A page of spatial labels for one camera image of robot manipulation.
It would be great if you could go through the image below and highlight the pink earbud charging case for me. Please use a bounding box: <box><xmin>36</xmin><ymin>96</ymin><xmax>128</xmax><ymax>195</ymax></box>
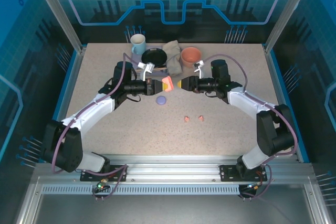
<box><xmin>162</xmin><ymin>76</ymin><xmax>174</xmax><ymax>92</ymax></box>

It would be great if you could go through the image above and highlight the beige folded cloth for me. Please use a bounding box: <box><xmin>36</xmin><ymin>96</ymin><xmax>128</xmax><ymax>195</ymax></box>
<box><xmin>162</xmin><ymin>39</ymin><xmax>184</xmax><ymax>76</ymax></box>

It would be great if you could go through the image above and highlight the orange pink cup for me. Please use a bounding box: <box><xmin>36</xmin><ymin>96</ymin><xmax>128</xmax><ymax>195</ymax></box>
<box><xmin>180</xmin><ymin>47</ymin><xmax>202</xmax><ymax>69</ymax></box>

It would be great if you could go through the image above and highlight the lavender tray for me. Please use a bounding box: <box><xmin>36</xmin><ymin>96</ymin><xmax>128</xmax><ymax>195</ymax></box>
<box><xmin>129</xmin><ymin>46</ymin><xmax>170</xmax><ymax>76</ymax></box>

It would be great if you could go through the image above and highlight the black plate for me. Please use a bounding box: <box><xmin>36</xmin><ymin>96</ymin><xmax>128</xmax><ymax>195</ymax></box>
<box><xmin>141</xmin><ymin>48</ymin><xmax>168</xmax><ymax>68</ymax></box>

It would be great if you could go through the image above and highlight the light blue mug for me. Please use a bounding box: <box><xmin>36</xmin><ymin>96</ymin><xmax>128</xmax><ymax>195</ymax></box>
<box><xmin>130</xmin><ymin>34</ymin><xmax>147</xmax><ymax>55</ymax></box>

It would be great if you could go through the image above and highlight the blue table edge strip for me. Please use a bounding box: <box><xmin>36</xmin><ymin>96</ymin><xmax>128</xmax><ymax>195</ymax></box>
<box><xmin>51</xmin><ymin>49</ymin><xmax>80</xmax><ymax>122</ymax></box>
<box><xmin>269</xmin><ymin>49</ymin><xmax>310</xmax><ymax>163</ymax></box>

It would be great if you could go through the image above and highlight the grey metal bottom panel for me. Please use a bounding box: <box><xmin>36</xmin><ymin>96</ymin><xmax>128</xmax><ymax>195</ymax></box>
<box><xmin>34</xmin><ymin>194</ymin><xmax>316</xmax><ymax>224</ymax></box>

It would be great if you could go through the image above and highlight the aluminium side rail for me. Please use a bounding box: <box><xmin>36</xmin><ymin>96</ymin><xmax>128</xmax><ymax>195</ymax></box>
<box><xmin>59</xmin><ymin>47</ymin><xmax>87</xmax><ymax>124</ymax></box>
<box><xmin>263</xmin><ymin>47</ymin><xmax>302</xmax><ymax>162</ymax></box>

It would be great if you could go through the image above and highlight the aluminium mounting rail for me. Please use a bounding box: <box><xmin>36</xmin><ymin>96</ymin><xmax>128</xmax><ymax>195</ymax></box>
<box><xmin>34</xmin><ymin>154</ymin><xmax>314</xmax><ymax>184</ymax></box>

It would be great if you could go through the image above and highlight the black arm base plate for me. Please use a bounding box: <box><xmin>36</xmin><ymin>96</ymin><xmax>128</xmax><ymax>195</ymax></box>
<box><xmin>80</xmin><ymin>165</ymin><xmax>129</xmax><ymax>183</ymax></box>
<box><xmin>219</xmin><ymin>164</ymin><xmax>266</xmax><ymax>182</ymax></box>

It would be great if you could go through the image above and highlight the slotted grey cable duct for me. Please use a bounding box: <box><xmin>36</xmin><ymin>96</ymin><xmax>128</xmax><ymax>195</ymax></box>
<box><xmin>40</xmin><ymin>184</ymin><xmax>309</xmax><ymax>196</ymax></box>

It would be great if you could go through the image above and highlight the aluminium frame post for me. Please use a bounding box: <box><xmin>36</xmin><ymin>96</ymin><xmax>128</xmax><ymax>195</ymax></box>
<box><xmin>263</xmin><ymin>0</ymin><xmax>318</xmax><ymax>54</ymax></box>
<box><xmin>28</xmin><ymin>0</ymin><xmax>87</xmax><ymax>53</ymax></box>

